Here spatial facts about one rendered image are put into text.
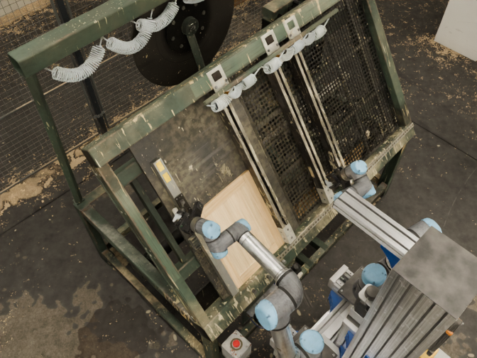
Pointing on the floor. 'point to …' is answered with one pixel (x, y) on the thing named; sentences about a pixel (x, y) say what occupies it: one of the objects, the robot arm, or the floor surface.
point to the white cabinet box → (459, 28)
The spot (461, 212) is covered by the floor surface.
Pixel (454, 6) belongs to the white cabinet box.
